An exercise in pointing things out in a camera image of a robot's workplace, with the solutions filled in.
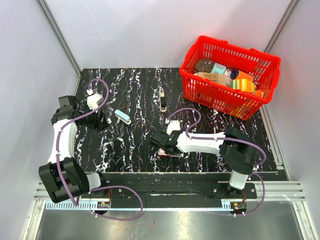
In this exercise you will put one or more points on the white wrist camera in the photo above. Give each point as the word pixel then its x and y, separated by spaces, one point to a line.
pixel 93 99
pixel 172 125

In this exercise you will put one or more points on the beige and black stapler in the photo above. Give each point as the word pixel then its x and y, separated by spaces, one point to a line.
pixel 162 100

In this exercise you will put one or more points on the orange bottle blue cap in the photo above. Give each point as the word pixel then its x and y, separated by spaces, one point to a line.
pixel 237 74

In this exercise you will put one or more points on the brown round pouch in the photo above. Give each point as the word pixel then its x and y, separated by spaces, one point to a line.
pixel 204 65

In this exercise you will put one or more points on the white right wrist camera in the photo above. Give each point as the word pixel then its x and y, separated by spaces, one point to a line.
pixel 172 125

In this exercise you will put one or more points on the brown cardboard box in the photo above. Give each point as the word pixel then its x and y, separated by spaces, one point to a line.
pixel 213 77

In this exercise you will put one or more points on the light blue stapler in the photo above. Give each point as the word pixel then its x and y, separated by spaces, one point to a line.
pixel 122 116

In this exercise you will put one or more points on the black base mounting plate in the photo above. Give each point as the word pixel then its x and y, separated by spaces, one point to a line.
pixel 171 190

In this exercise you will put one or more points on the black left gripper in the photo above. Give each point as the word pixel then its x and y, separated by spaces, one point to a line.
pixel 98 123

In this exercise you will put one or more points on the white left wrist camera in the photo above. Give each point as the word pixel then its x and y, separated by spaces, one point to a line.
pixel 93 99

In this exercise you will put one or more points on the aluminium frame rail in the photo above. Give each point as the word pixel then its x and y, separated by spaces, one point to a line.
pixel 256 192

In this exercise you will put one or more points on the teal small box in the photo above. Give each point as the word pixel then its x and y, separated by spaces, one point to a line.
pixel 218 69

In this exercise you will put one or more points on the red white staple box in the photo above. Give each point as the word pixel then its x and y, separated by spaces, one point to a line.
pixel 162 153

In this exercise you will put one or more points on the red plastic shopping basket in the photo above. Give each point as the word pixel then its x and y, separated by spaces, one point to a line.
pixel 264 67

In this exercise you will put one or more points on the yellow orange box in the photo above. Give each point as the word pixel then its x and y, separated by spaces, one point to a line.
pixel 244 85

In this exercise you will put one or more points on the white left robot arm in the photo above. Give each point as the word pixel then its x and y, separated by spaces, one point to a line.
pixel 62 176

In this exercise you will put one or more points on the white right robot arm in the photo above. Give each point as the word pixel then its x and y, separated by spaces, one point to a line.
pixel 238 151

